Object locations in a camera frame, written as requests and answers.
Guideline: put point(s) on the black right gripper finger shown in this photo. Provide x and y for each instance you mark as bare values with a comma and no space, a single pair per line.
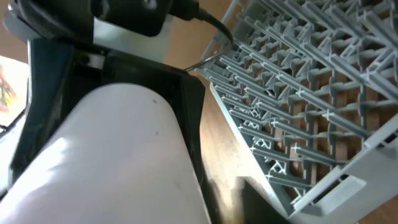
256,209

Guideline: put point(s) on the grey dishwasher rack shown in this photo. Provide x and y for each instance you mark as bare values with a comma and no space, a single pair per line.
309,90

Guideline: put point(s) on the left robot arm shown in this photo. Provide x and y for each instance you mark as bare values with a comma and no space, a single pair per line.
107,136

